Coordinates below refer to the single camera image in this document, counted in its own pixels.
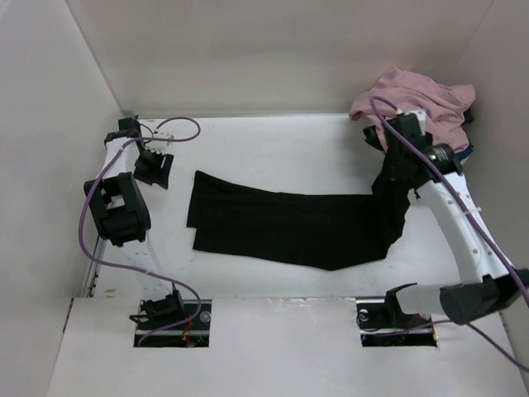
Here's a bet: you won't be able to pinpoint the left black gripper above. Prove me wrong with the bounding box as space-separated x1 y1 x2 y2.
134 149 172 190

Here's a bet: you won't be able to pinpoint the black trousers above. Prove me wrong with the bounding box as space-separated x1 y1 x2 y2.
187 162 411 271

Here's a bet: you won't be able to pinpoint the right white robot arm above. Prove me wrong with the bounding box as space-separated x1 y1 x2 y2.
383 111 528 328

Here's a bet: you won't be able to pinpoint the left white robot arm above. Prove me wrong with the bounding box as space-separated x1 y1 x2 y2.
89 117 188 330

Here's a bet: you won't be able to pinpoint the pink garment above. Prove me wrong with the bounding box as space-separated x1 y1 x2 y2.
349 65 476 154

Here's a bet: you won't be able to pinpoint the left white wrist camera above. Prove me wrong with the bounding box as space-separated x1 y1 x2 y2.
145 132 174 154

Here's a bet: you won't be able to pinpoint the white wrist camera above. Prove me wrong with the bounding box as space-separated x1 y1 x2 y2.
398 108 428 135
145 132 174 154

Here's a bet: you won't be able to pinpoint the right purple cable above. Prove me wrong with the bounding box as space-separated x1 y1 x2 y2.
370 96 529 371

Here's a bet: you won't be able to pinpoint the purple cable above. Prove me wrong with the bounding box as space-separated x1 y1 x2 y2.
78 117 203 347
370 96 529 371

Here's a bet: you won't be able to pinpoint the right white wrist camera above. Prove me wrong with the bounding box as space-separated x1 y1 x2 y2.
398 108 428 135

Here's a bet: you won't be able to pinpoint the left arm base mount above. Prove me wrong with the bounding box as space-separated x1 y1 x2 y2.
129 289 212 348

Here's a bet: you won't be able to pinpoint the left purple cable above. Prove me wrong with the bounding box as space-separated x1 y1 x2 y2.
78 117 203 347

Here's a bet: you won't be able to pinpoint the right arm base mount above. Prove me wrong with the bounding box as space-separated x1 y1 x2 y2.
355 284 437 347

